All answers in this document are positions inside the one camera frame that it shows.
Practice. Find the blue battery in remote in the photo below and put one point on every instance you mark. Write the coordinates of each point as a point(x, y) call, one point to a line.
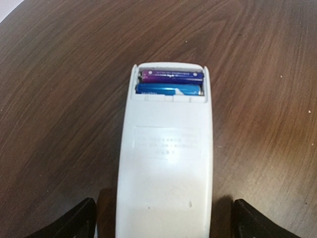
point(168, 89)

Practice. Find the white remote control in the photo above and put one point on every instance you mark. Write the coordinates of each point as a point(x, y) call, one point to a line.
point(165, 173)

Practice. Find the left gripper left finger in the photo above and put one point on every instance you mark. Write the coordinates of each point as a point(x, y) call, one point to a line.
point(78, 222)

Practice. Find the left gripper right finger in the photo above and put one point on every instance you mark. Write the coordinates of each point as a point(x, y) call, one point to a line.
point(248, 222)

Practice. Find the purple battery in remote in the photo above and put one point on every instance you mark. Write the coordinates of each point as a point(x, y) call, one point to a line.
point(173, 77)

